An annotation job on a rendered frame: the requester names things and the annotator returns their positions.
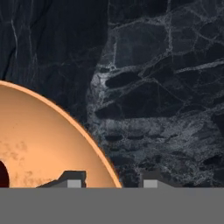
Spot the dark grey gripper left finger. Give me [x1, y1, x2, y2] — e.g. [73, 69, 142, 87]
[36, 170, 88, 189]

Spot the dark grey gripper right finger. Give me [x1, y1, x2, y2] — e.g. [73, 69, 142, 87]
[139, 170, 187, 189]

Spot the orange bowl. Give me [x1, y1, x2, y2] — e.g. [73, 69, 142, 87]
[0, 80, 123, 189]

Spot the dark red bell pepper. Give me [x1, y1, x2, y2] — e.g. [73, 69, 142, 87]
[0, 159, 11, 188]

